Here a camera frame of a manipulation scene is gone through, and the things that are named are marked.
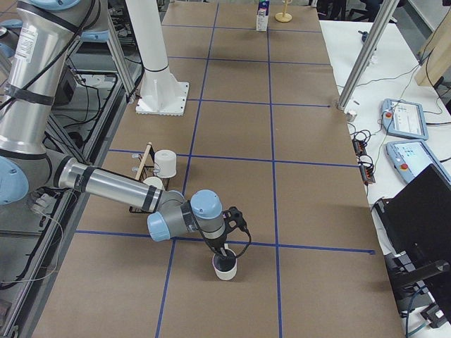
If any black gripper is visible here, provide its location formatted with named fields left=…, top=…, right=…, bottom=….
left=204, top=233, right=228, bottom=257

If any white mug dark interior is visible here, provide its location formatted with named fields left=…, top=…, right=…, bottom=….
left=212, top=248, right=237, bottom=281

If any blue white milk carton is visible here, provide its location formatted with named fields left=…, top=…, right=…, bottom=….
left=256, top=0, right=270, bottom=32

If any white mug with lettering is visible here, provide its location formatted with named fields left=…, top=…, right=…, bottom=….
left=143, top=176, right=165, bottom=190

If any white upturned mug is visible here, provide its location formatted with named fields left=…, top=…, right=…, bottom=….
left=154, top=149, right=177, bottom=178

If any black laptop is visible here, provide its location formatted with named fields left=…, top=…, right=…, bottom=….
left=376, top=164, right=450, bottom=320

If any lower teach pendant tablet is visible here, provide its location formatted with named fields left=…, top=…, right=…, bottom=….
left=385, top=139, right=450, bottom=183

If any teach pendant tablet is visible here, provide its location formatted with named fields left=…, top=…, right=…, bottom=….
left=385, top=139, right=450, bottom=183
left=381, top=99, right=428, bottom=140

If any upper teach pendant tablet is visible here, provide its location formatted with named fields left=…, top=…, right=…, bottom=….
left=381, top=99, right=428, bottom=140

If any wooden mug tree stand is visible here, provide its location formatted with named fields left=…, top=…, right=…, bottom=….
left=274, top=0, right=292, bottom=23

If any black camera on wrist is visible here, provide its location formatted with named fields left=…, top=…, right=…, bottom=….
left=224, top=206, right=247, bottom=232

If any black wire mug rack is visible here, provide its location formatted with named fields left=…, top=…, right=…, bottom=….
left=129, top=143, right=183, bottom=220

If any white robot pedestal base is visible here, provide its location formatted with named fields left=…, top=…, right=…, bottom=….
left=126, top=0, right=190, bottom=116

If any aluminium frame post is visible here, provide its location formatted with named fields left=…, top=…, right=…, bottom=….
left=337, top=0, right=399, bottom=111

